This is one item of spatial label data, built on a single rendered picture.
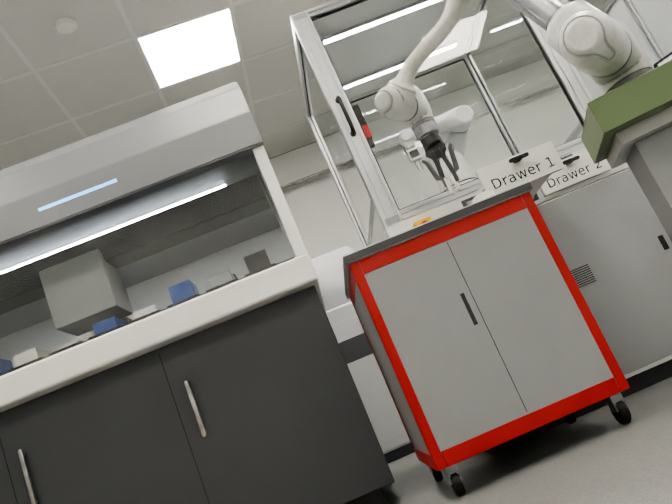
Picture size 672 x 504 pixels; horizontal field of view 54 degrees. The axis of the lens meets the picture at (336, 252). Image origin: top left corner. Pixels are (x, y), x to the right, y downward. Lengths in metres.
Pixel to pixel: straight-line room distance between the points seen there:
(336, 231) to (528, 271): 4.06
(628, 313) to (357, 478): 1.21
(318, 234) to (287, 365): 3.69
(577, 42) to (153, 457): 1.87
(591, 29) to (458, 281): 0.79
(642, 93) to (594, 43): 0.20
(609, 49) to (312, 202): 4.33
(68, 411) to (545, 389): 1.59
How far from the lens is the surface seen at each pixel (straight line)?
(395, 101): 2.33
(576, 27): 2.04
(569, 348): 2.04
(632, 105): 2.06
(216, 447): 2.38
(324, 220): 6.01
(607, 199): 2.85
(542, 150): 2.46
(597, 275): 2.74
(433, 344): 1.95
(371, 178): 2.69
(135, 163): 2.58
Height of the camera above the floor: 0.30
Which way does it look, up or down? 14 degrees up
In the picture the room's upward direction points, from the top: 23 degrees counter-clockwise
